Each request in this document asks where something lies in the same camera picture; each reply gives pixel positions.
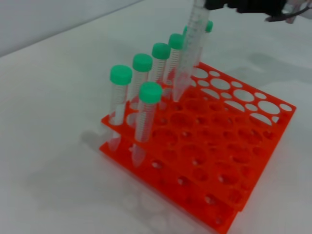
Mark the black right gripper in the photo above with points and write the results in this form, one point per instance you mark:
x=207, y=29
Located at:
x=256, y=6

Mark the orange test tube rack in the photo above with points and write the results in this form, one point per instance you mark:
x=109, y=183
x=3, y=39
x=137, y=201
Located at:
x=185, y=136

